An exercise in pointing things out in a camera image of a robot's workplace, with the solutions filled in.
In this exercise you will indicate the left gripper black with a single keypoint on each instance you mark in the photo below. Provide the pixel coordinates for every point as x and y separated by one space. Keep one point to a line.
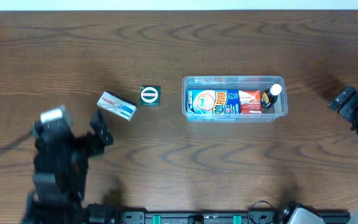
81 143

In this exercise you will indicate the white Panadol box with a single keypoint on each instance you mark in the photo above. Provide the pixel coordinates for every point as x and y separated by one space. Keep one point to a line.
117 106

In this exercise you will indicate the green square box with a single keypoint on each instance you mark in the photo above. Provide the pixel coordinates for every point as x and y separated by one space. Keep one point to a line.
150 96

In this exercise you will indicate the dark bottle white cap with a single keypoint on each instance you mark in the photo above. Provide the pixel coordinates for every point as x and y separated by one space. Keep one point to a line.
270 96

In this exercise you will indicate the blue Cool Fever box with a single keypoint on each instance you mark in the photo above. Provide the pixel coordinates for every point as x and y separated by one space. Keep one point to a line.
213 102

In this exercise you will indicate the red Panadol ActiFast box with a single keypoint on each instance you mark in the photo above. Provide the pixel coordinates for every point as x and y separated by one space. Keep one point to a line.
250 102

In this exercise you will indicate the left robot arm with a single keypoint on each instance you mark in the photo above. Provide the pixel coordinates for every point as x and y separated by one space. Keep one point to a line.
61 166

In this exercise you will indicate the clear plastic container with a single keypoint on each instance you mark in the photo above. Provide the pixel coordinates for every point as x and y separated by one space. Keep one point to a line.
247 83

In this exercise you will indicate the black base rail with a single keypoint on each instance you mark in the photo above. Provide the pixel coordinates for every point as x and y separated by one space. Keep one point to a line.
292 213

